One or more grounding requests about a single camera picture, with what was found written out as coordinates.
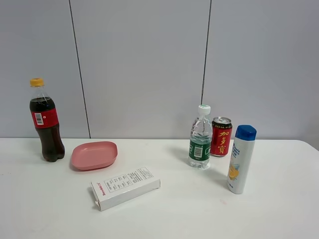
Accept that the white shampoo bottle blue cap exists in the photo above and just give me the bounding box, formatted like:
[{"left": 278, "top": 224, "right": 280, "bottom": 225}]
[{"left": 227, "top": 125, "right": 257, "bottom": 194}]

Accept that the red herbal tea can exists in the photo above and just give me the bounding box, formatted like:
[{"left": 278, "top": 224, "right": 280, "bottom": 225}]
[{"left": 210, "top": 117, "right": 232, "bottom": 157}]

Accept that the cola bottle yellow cap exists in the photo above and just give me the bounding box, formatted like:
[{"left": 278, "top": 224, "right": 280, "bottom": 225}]
[{"left": 29, "top": 78, "right": 65, "bottom": 162}]

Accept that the water bottle green label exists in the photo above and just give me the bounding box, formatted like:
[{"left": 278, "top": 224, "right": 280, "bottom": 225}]
[{"left": 188, "top": 105, "right": 213, "bottom": 169}]

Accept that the pink plastic dish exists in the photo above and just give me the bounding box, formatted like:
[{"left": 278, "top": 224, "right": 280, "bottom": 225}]
[{"left": 71, "top": 141, "right": 118, "bottom": 171}]

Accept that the white cardboard box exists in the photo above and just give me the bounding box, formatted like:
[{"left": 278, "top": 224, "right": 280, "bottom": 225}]
[{"left": 91, "top": 166, "right": 161, "bottom": 211}]

